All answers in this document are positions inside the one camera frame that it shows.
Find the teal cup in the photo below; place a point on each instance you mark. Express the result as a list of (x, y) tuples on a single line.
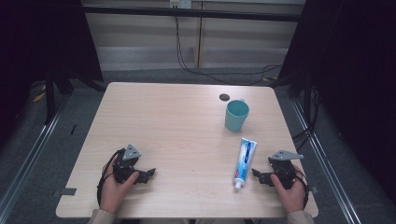
[(236, 116)]

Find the person's left hand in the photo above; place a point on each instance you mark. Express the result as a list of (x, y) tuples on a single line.
[(112, 194)]

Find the black stand leg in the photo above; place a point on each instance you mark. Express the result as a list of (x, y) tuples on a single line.
[(49, 96)]

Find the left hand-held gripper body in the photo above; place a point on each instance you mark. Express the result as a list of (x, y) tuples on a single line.
[(124, 174)]

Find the metal floor rail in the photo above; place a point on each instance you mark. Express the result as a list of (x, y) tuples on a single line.
[(28, 161), (330, 174)]

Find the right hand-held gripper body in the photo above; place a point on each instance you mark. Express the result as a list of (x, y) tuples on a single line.
[(285, 174)]

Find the black horizontal bar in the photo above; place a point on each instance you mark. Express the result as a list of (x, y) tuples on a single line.
[(186, 13)]

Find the dark round table grommet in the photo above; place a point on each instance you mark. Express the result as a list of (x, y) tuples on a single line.
[(224, 97)]

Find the black tape strip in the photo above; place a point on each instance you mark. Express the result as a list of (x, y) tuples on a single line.
[(67, 191)]

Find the yellow scrap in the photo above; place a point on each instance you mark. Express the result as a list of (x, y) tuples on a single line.
[(38, 97)]

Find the black curtain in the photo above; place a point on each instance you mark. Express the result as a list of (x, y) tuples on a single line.
[(355, 77), (40, 40)]

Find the person's right hand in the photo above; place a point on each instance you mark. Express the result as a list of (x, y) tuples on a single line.
[(292, 197)]

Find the white wall outlet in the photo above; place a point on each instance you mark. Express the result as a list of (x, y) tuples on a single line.
[(180, 3)]

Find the white and blue toothpaste tube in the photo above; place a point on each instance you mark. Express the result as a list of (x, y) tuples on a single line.
[(246, 161)]

